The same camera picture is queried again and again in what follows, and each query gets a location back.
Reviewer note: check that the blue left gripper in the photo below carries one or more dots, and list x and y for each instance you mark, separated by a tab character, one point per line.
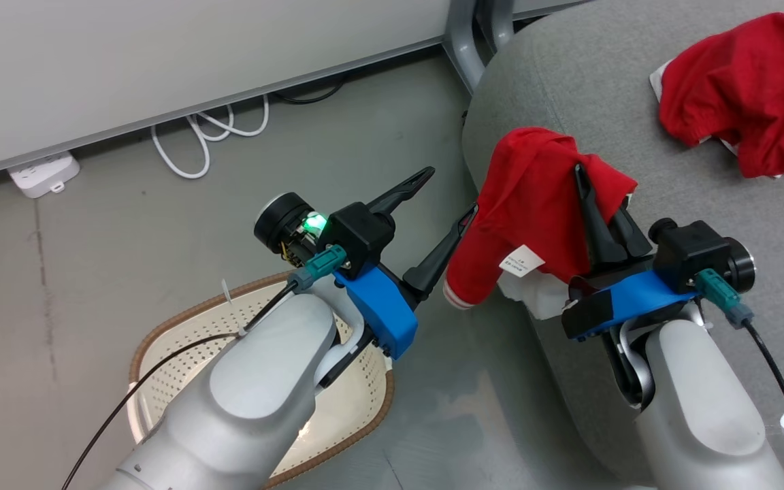
382	306

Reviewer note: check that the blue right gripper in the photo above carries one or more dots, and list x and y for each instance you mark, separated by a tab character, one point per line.
630	296

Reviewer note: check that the red jersey striped white cuff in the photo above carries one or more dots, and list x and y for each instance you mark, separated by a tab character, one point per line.
528	204

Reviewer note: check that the red smooth shirt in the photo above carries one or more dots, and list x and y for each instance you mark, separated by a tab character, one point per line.
753	88

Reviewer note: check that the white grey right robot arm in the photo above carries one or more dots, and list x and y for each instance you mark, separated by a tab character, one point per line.
698	395

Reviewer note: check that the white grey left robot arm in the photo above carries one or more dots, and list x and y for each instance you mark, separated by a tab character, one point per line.
263	395

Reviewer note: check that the white perforated laundry basket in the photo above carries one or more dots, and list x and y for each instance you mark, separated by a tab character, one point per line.
358	401

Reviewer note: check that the white garment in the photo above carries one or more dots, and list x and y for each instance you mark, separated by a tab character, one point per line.
535	299

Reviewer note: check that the grey fabric sofa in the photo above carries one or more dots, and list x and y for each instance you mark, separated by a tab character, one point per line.
603	82

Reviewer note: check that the grey metal furniture leg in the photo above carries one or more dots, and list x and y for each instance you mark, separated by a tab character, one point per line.
497	20
463	47

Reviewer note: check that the white zip tie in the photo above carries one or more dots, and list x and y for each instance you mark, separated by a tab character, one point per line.
229	299

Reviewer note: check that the white power strip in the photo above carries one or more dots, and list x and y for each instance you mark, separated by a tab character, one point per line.
45	173

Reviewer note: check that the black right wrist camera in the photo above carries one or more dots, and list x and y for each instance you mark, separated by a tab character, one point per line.
691	248

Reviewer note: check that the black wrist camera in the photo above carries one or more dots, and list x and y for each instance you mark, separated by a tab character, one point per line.
283	221
691	248

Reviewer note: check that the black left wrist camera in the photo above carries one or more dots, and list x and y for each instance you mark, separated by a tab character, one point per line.
283	221

